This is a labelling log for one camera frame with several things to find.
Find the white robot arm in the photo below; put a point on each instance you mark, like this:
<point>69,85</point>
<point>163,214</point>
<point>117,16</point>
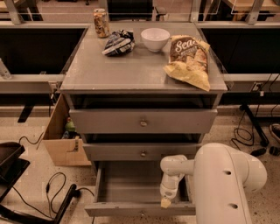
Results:
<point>221,177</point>

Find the grey drawer cabinet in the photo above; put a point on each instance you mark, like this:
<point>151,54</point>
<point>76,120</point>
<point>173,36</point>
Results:
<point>136,80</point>

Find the gold soda can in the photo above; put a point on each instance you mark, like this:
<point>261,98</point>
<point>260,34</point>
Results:
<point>101,23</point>

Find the black power adapter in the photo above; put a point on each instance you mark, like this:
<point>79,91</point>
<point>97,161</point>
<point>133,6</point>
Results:
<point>259,152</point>

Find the yellow brown chip bag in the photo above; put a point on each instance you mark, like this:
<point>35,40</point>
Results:
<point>188,61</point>

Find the grey bottom drawer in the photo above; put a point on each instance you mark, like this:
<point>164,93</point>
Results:
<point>132,188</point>

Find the grey desk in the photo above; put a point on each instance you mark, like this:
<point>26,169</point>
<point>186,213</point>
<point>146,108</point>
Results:
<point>37,54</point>
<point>246,53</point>

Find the right grey desk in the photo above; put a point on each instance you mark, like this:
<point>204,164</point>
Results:
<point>246,53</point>

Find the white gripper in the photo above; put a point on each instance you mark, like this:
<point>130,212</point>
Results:
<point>168,192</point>

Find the dark blue snack bag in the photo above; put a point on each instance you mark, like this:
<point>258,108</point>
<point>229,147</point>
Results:
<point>119,42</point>

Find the cardboard box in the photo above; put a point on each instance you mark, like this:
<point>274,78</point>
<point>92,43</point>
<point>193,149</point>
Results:
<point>63,152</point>

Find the grey top drawer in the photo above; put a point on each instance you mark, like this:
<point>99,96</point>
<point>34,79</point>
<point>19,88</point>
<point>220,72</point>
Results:
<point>147,121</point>

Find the grey middle drawer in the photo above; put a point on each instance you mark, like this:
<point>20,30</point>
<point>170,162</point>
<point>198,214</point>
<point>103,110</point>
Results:
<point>137,151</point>

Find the left grey desk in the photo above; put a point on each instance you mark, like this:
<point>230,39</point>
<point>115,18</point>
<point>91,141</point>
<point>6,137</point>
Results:
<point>37,54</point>

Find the green bottle in box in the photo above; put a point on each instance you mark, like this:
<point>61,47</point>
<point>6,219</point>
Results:
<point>69,126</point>

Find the black table leg right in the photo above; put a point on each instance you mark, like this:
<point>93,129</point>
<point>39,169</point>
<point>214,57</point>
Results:
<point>264,140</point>

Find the grey drawer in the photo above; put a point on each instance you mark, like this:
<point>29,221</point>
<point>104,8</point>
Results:
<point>147,121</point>
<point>137,151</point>
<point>132,188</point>

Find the white bowl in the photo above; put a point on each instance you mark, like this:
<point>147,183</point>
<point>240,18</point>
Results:
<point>155,39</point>

